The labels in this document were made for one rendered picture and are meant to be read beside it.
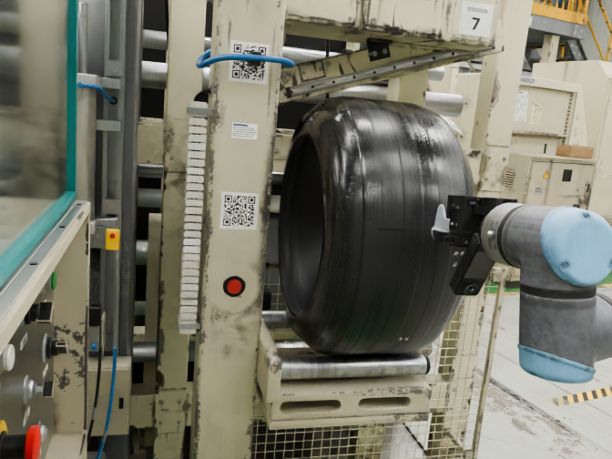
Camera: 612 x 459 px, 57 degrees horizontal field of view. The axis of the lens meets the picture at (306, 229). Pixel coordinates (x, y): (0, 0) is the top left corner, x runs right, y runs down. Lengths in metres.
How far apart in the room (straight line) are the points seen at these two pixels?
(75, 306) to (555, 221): 0.68
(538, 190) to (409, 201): 4.58
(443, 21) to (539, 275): 0.95
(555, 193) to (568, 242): 5.05
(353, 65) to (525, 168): 4.00
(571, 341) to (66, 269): 0.70
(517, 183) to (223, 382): 4.55
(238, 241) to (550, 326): 0.65
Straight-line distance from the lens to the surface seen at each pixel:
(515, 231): 0.79
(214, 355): 1.25
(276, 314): 1.46
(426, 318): 1.14
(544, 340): 0.77
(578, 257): 0.74
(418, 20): 1.54
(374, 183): 1.03
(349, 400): 1.25
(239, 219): 1.16
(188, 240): 1.17
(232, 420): 1.32
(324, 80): 1.58
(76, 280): 0.92
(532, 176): 5.52
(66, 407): 1.00
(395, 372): 1.28
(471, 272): 0.93
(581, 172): 6.00
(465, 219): 0.92
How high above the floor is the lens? 1.42
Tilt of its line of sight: 11 degrees down
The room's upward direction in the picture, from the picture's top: 5 degrees clockwise
